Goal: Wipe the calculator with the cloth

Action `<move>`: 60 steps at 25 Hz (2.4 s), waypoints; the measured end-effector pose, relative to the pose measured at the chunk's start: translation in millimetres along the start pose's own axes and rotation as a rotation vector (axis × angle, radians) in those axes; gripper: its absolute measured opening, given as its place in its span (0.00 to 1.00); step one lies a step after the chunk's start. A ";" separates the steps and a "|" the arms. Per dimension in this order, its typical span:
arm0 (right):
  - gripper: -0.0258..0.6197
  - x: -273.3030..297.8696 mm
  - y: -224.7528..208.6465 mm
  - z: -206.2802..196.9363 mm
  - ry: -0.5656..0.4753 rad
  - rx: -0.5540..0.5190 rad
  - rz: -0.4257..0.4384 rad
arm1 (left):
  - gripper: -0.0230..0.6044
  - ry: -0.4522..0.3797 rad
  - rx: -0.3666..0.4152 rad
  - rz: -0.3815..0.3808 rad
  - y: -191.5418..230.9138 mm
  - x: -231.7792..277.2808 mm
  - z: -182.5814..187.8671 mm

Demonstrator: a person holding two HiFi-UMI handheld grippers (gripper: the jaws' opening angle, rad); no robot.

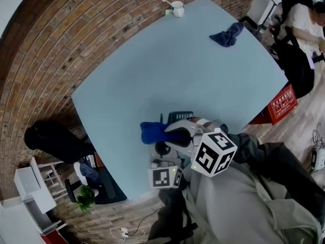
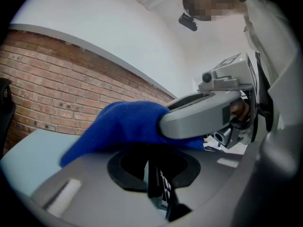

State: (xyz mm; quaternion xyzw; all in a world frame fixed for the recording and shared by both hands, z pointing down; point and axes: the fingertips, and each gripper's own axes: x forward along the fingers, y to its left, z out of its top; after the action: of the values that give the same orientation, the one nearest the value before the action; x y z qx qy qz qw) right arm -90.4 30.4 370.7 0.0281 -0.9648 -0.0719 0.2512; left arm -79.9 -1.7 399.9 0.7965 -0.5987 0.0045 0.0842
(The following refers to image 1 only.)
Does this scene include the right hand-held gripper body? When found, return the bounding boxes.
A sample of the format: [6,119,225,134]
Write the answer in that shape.
[189,119,238,178]

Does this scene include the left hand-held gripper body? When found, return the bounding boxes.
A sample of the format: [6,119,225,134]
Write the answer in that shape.
[148,158,184,189]

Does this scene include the black calculator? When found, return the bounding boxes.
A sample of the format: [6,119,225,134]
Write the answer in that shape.
[167,110,196,124]

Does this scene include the bright blue cloth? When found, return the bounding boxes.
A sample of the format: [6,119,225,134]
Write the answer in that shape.
[140,121,186,145]

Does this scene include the person's right forearm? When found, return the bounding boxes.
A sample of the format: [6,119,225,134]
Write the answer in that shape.
[220,123,325,221]

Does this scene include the person's left forearm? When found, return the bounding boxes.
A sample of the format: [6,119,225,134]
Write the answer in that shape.
[147,184,193,241]

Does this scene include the dark navy cloth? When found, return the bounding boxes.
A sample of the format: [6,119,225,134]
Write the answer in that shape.
[209,21,245,48]

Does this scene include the person's right hand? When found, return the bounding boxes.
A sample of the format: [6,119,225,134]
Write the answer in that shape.
[189,116,212,127]

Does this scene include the black desk leg base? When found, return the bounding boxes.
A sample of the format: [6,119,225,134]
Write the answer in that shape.
[86,166,127,205]

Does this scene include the brown wooden panel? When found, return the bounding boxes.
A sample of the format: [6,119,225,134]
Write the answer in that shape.
[93,151,105,169]

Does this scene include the person's light grey shirt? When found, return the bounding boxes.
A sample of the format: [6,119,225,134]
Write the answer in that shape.
[181,161,322,244]

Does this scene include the blue grey bag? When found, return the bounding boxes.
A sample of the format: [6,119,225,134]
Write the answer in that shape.
[79,159,100,184]

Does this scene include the white chair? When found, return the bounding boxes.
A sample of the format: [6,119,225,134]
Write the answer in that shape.
[73,154,100,198]

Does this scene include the green potted plant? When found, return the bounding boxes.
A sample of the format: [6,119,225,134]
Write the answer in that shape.
[76,186,96,213]

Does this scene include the red box with white print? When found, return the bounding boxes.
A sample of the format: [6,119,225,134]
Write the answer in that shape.
[248,84,298,126]

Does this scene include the black padded bar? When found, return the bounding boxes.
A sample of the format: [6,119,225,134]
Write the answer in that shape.
[64,178,82,203]

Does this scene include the black draped chair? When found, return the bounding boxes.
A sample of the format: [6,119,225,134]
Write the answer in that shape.
[24,120,99,164]

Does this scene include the white wooden rack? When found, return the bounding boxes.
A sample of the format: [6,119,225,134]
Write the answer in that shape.
[38,160,68,200]

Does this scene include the white extension socket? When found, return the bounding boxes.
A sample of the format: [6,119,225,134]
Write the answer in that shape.
[310,148,325,169]

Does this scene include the white enamel mug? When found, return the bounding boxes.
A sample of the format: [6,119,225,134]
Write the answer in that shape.
[170,1,185,18]

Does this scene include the black backpack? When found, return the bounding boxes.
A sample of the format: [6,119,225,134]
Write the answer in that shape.
[270,25,315,99]

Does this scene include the red cabinet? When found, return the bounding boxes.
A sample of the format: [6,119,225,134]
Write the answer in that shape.
[40,229,68,244]

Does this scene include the white cabinet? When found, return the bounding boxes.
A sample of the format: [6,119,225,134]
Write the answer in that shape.
[14,156,68,235]

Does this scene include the black floor cable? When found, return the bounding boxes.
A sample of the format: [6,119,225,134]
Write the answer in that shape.
[126,207,163,236]

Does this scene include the white floor cable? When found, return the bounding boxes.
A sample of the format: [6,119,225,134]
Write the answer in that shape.
[110,227,146,244]

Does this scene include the tangled black cables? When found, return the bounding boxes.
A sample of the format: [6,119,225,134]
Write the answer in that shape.
[311,122,325,152]

